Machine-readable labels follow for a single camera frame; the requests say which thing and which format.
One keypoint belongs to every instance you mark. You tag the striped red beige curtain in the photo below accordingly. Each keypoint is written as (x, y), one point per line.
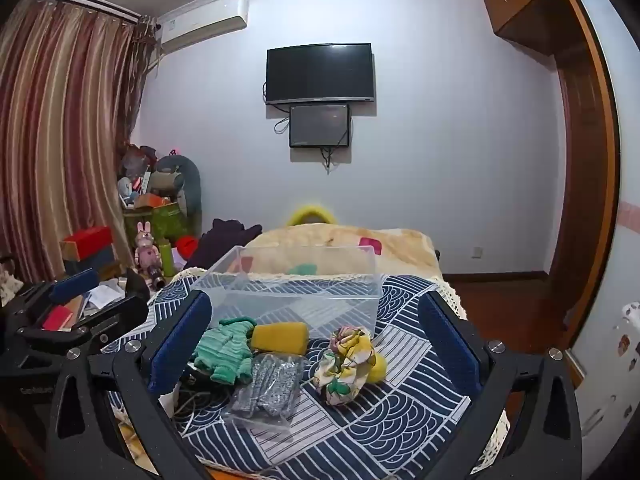
(70, 85)

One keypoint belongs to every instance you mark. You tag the clear plastic storage box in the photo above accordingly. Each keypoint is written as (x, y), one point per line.
(322, 287)

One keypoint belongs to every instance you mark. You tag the green bottle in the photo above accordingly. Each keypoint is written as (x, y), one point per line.
(167, 259)

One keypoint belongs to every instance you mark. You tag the grey socks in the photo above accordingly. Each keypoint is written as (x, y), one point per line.
(268, 401)

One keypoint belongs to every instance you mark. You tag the white wall air conditioner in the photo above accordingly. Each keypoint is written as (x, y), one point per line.
(211, 20)

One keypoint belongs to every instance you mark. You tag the wooden wardrobe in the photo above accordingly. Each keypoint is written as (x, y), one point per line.
(562, 30)

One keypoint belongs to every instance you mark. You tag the large black wall television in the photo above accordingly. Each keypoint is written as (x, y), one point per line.
(320, 73)

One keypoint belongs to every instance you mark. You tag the floral fabric scrunchie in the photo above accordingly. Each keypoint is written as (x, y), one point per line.
(343, 368)

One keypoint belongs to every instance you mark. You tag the small black wall monitor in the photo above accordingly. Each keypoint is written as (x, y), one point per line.
(319, 126)

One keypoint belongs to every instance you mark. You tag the yellow felt ball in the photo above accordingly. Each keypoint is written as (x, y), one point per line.
(378, 369)

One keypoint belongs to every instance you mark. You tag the grey plush dinosaur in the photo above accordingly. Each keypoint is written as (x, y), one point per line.
(177, 178)

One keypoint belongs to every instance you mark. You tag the pink rabbit plush toy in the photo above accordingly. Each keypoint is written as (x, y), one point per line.
(147, 256)

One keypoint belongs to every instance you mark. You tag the yellow sponge block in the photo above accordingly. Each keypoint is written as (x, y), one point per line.
(285, 337)

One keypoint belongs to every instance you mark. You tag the green storage bin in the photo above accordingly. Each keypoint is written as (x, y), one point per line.
(167, 221)

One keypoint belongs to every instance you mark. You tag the beige patchwork blanket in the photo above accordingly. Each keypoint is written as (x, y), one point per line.
(397, 251)

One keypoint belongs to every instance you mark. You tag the green knitted sock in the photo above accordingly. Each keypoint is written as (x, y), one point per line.
(224, 352)

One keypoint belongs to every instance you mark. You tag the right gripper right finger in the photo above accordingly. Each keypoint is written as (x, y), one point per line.
(488, 378)

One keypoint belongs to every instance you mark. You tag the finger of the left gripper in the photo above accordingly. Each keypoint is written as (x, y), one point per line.
(112, 322)
(76, 285)

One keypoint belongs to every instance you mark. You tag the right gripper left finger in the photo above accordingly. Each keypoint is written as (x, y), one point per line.
(145, 374)

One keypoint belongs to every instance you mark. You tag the dark purple garment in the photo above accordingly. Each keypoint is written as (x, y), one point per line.
(222, 237)

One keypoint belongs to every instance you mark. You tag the red box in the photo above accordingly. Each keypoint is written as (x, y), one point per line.
(85, 243)

